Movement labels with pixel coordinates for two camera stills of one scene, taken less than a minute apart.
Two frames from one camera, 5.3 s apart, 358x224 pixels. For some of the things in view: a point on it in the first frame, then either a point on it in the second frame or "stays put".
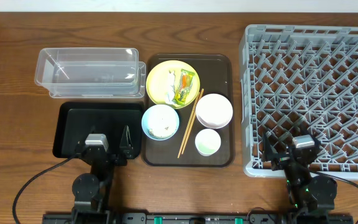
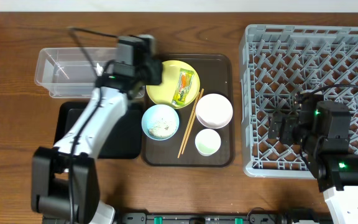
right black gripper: (281, 161) to (290, 122)
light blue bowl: (160, 122) stays put
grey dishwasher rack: (321, 78) stays put
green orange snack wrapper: (184, 86) stays put
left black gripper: (105, 156) to (153, 72)
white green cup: (207, 142) stays put
